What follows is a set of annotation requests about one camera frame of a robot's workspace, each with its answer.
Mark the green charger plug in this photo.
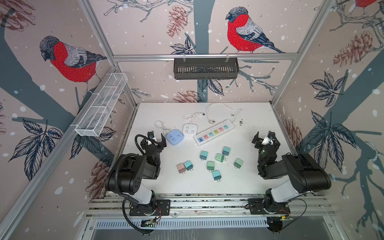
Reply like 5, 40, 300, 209
234, 158, 244, 169
207, 161, 215, 172
215, 154, 225, 163

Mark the teal charger plug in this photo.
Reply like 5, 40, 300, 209
200, 151, 208, 161
222, 147, 231, 156
212, 170, 222, 182

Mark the white multicolour power strip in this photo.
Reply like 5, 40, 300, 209
193, 103, 242, 147

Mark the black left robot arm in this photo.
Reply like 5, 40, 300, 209
105, 132, 171, 236

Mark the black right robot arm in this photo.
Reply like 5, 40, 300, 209
247, 131, 332, 233

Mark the pink USB charger plug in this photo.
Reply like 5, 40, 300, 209
177, 163, 187, 174

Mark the teal charger plug bottom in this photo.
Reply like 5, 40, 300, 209
212, 170, 222, 182

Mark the blue square power socket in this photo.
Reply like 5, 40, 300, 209
166, 129, 184, 146

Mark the white square power socket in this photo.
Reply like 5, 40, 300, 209
183, 124, 198, 136

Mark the teal charger beside pink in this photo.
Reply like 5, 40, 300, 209
184, 161, 194, 171

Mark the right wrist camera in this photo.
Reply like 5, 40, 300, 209
262, 137, 274, 146

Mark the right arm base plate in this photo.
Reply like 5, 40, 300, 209
248, 198, 291, 216

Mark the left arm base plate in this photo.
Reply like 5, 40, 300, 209
129, 200, 171, 217

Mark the black wire wall basket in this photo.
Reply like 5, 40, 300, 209
174, 58, 239, 80

